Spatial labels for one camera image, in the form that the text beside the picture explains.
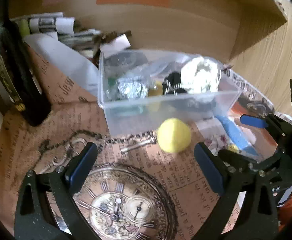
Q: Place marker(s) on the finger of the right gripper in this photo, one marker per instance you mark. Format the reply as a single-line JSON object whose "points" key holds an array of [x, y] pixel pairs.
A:
{"points": [[235, 160], [253, 121]]}

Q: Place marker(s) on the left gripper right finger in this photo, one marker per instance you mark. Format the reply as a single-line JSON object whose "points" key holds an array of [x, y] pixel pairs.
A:
{"points": [[258, 217]]}

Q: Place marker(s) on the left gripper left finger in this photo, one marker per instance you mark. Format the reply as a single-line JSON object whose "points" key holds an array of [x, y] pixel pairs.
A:
{"points": [[34, 217]]}

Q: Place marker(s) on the white drawstring cloth bag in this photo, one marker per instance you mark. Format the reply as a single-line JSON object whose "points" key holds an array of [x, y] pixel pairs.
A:
{"points": [[200, 75]]}

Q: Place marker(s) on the grey shiny bundle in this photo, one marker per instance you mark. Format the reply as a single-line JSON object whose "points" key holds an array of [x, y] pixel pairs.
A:
{"points": [[132, 88]]}

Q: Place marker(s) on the black white plaid pouch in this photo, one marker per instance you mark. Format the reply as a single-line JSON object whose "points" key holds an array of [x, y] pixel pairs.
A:
{"points": [[172, 84]]}

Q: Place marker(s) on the green knitted cloth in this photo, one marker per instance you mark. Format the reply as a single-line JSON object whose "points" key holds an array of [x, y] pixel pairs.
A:
{"points": [[112, 85]]}

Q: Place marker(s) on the orange printed plastic bag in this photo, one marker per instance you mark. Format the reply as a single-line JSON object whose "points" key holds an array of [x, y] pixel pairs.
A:
{"points": [[259, 138]]}

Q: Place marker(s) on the newspaper sheet on right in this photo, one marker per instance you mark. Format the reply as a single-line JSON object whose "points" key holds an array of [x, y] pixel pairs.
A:
{"points": [[251, 101]]}

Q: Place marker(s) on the floral crumpled cloth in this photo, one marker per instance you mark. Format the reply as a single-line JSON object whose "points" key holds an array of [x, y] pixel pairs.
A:
{"points": [[215, 143]]}

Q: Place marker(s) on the yellow foam ball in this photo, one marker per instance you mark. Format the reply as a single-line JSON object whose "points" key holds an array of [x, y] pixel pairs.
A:
{"points": [[174, 136]]}

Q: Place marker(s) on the wooden shelf unit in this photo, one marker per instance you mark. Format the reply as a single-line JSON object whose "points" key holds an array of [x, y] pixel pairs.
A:
{"points": [[253, 36]]}

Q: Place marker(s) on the yellow foam sponge block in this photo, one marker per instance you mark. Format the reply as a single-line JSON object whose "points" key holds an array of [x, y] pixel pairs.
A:
{"points": [[156, 89]]}

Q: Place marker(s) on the clear plastic storage box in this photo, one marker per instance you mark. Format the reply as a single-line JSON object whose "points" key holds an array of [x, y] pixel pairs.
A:
{"points": [[134, 116]]}

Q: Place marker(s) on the clear plastic box lid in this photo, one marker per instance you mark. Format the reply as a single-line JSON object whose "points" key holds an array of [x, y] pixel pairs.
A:
{"points": [[75, 66]]}

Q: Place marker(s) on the small white card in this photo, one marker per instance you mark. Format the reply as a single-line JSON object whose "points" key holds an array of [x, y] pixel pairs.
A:
{"points": [[120, 43]]}

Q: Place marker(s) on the dark glass bottle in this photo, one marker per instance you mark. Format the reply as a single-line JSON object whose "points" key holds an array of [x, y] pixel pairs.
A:
{"points": [[18, 78]]}

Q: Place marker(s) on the stack of newspapers and magazines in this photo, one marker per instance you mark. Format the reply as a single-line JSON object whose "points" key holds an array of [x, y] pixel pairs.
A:
{"points": [[64, 29]]}

